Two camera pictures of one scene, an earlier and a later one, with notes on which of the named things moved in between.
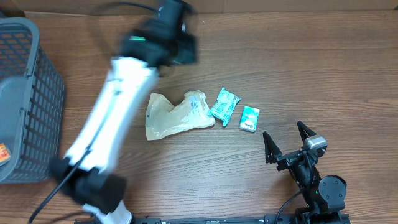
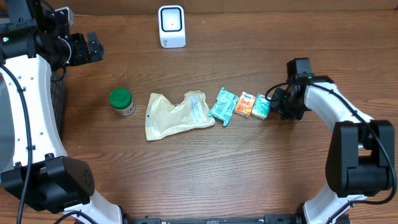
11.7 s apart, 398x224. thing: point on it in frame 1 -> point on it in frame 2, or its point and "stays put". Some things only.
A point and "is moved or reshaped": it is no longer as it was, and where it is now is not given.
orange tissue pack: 5,154 is moved or reshaped
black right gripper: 272,150 -> 279,94
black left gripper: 185,45 -> 86,48
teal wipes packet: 223,107 stays put
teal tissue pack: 249,119 -> 261,107
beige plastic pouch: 163,117 stays put
